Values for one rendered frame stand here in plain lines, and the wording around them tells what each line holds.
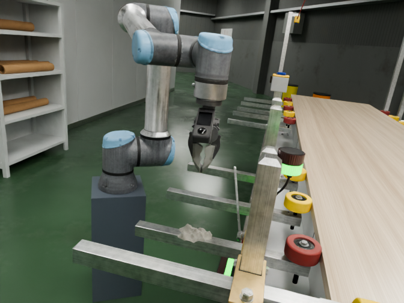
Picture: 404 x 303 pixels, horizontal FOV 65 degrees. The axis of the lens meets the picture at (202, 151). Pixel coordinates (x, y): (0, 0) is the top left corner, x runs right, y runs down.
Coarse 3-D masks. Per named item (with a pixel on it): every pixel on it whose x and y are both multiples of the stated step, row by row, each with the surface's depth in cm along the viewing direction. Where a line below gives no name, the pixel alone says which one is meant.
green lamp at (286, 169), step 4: (284, 168) 70; (288, 168) 70; (292, 168) 69; (296, 168) 70; (300, 168) 70; (284, 172) 70; (288, 172) 70; (292, 172) 70; (296, 172) 70; (300, 172) 71
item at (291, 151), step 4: (280, 148) 72; (284, 148) 72; (288, 148) 72; (292, 148) 73; (296, 148) 73; (284, 152) 70; (288, 152) 70; (292, 152) 70; (296, 152) 70; (300, 152) 71; (284, 164) 70; (288, 164) 70; (288, 176) 73; (288, 180) 73; (284, 184) 74
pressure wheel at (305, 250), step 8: (288, 240) 73; (296, 240) 74; (304, 240) 73; (312, 240) 74; (288, 248) 72; (296, 248) 71; (304, 248) 71; (312, 248) 72; (320, 248) 72; (288, 256) 72; (296, 256) 70; (304, 256) 69; (312, 256) 69; (296, 264) 71; (304, 264) 70; (312, 264) 70; (296, 280) 75
